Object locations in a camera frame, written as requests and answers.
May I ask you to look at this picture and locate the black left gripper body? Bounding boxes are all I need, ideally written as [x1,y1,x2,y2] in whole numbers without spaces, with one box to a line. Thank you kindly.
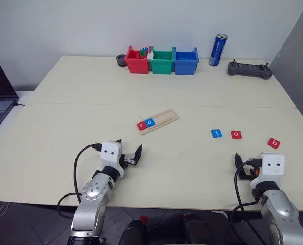
[119,153,138,170]

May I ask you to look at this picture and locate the blue plastic bin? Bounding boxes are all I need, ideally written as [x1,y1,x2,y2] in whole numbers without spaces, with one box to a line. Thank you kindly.
[172,46,200,76]

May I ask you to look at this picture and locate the wooden letter tray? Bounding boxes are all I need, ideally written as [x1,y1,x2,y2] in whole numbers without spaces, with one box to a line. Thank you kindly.
[136,108,180,136]

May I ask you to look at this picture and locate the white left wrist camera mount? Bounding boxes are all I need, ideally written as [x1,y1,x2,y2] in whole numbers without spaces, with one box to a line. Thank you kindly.
[100,141,123,177]

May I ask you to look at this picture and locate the black round container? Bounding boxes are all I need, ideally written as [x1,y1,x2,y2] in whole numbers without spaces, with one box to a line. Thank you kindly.
[116,54,129,68]

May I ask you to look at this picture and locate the grey remote controller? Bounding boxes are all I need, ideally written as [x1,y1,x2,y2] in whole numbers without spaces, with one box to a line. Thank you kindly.
[226,59,273,80]

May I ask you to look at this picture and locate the red letter tile b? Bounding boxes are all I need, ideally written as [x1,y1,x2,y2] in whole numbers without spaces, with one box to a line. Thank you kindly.
[266,137,281,149]

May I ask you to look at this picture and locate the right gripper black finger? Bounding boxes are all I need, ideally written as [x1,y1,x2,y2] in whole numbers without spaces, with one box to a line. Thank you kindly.
[234,152,243,177]

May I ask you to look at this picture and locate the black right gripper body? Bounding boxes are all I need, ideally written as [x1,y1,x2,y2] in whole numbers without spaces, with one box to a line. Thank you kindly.
[239,162,260,180]

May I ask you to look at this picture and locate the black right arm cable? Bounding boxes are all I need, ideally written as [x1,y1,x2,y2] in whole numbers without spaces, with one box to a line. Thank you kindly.
[230,158,269,245]

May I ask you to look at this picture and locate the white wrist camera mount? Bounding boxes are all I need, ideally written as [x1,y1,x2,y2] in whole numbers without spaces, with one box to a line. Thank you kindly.
[100,141,123,177]
[250,152,286,190]

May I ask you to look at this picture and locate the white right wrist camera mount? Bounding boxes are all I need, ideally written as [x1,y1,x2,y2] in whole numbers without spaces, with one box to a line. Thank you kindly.
[250,152,286,190]

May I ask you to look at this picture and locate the dark rounded shape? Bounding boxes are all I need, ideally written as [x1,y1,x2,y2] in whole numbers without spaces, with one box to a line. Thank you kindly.
[119,219,155,245]
[183,213,218,245]

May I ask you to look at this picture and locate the green plastic bin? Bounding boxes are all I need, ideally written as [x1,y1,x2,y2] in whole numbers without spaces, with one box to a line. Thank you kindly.
[148,46,174,75]

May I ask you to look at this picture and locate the red plastic bin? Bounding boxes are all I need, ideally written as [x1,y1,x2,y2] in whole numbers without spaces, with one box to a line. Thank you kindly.
[124,45,150,74]

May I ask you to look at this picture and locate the blue drink can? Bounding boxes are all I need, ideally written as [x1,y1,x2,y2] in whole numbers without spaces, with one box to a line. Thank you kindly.
[208,33,228,68]

